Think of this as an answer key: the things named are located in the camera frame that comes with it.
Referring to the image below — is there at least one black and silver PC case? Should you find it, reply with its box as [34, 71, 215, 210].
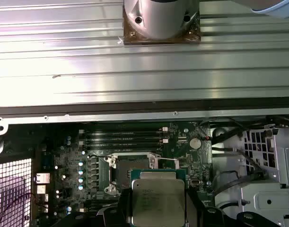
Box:
[0, 103, 289, 227]

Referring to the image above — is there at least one round silver coin battery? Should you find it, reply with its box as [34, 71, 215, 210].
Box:
[189, 138, 202, 149]

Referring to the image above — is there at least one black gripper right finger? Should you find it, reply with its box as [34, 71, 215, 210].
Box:
[184, 186, 286, 227]

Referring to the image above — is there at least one silver metal drive cage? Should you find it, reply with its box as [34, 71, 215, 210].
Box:
[214, 126, 289, 227]

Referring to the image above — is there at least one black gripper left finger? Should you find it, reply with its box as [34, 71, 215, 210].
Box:
[49, 188, 133, 227]

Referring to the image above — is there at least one RAM slot with white clips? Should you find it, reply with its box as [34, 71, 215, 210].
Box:
[79, 127, 169, 135]
[79, 138, 169, 145]

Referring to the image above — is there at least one CPU socket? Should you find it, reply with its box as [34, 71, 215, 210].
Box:
[103, 152, 164, 197]

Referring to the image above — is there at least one black cable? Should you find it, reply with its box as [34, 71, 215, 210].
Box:
[211, 145, 264, 177]
[214, 174, 252, 197]

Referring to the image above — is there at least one square brown base plate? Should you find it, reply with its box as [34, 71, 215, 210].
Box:
[123, 9, 201, 45]

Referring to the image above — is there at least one green motherboard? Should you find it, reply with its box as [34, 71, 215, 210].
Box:
[34, 122, 212, 227]

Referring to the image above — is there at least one silver-topped CPU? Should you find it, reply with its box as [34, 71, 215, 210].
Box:
[131, 168, 189, 227]

